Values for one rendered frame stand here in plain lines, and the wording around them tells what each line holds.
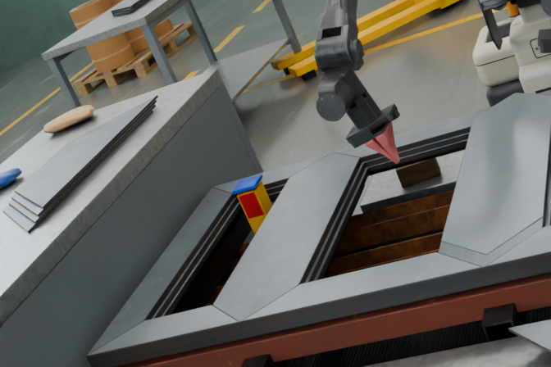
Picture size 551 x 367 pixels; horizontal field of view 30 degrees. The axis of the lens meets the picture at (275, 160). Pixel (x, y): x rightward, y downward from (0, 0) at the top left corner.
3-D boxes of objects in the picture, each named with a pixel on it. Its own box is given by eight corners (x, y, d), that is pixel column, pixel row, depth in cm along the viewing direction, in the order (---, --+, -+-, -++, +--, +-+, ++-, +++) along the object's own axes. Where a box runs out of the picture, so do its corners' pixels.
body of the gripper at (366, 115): (393, 122, 194) (371, 90, 192) (350, 147, 199) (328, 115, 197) (399, 110, 199) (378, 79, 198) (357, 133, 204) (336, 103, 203)
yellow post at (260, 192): (287, 261, 241) (255, 190, 235) (268, 265, 243) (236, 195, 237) (293, 251, 245) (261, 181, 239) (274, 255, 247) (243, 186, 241)
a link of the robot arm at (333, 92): (360, 35, 193) (317, 42, 197) (341, 57, 184) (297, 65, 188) (375, 93, 198) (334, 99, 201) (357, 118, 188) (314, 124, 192)
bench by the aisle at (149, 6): (216, 174, 567) (141, 11, 538) (115, 202, 597) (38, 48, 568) (309, 63, 720) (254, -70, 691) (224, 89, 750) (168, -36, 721)
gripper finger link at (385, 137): (405, 163, 196) (378, 124, 195) (375, 179, 200) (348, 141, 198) (411, 149, 202) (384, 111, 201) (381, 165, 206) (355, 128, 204)
